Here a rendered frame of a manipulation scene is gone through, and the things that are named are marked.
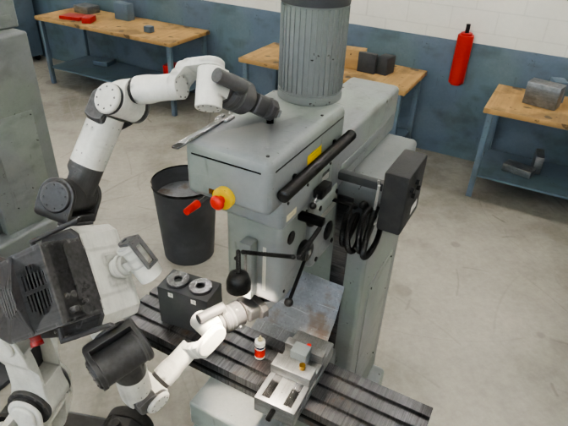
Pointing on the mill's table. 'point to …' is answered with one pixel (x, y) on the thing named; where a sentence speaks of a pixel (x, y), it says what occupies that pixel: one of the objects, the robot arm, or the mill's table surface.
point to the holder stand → (186, 297)
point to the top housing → (262, 152)
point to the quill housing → (288, 245)
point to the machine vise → (283, 400)
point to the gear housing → (285, 214)
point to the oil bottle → (259, 348)
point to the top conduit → (315, 166)
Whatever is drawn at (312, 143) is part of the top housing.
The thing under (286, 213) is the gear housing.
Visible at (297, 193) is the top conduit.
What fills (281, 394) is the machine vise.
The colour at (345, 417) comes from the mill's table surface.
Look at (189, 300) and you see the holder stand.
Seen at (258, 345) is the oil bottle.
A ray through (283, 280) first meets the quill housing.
